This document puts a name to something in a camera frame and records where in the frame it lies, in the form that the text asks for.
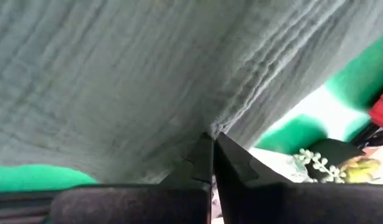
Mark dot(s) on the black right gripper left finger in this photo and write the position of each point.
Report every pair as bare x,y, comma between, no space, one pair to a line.
132,205

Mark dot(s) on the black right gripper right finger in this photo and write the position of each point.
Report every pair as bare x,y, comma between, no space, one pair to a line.
303,205

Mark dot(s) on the dark green garment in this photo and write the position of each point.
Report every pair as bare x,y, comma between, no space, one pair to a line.
132,77

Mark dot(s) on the red plastic laundry bin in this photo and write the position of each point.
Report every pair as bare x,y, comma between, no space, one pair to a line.
381,112

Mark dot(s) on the small artificial potted plant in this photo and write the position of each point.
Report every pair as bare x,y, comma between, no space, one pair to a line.
334,155

